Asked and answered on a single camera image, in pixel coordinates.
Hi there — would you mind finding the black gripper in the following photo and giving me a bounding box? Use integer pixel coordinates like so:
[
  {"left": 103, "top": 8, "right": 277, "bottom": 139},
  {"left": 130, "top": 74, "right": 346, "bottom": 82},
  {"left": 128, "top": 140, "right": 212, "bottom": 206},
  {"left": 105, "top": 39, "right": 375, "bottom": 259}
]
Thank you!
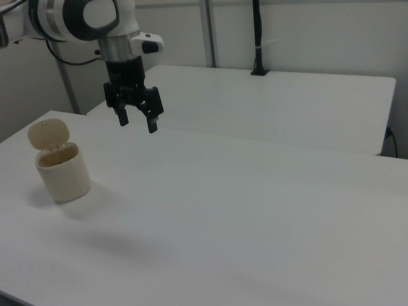
[{"left": 103, "top": 55, "right": 166, "bottom": 134}]

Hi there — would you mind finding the cream ceramic cup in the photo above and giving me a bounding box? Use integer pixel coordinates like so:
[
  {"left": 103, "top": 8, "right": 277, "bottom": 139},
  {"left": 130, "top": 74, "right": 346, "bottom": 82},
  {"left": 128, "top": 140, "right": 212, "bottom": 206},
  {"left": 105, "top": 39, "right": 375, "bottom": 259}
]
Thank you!
[{"left": 27, "top": 117, "right": 92, "bottom": 204}]

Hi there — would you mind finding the black pole with clamp base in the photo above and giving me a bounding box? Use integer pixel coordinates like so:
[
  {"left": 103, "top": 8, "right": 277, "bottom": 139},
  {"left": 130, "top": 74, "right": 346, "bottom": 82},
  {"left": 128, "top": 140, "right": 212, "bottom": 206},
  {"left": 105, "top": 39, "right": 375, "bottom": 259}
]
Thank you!
[{"left": 250, "top": 0, "right": 270, "bottom": 77}]

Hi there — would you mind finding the grey metal partition post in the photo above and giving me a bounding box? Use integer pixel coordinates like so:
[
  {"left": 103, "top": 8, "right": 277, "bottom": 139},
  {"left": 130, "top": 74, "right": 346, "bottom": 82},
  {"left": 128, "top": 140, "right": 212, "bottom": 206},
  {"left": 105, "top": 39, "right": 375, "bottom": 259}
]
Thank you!
[
  {"left": 200, "top": 0, "right": 221, "bottom": 68},
  {"left": 56, "top": 61, "right": 81, "bottom": 115}
]

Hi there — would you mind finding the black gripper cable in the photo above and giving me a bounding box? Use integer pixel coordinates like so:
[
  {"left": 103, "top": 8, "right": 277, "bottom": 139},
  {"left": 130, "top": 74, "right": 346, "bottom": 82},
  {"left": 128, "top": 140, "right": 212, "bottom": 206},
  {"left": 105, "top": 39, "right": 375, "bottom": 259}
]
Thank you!
[{"left": 45, "top": 40, "right": 108, "bottom": 66}]

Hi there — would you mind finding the white cable tie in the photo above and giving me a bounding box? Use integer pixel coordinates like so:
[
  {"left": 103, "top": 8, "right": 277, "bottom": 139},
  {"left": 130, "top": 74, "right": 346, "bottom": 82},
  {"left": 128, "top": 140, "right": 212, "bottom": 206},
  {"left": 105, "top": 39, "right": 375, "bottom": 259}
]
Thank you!
[{"left": 254, "top": 39, "right": 280, "bottom": 51}]

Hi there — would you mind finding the thin black hanging cable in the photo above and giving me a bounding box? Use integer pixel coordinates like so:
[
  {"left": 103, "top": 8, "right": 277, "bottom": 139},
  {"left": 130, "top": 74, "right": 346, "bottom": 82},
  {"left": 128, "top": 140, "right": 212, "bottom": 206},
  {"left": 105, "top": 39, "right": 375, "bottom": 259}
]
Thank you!
[{"left": 386, "top": 126, "right": 400, "bottom": 158}]

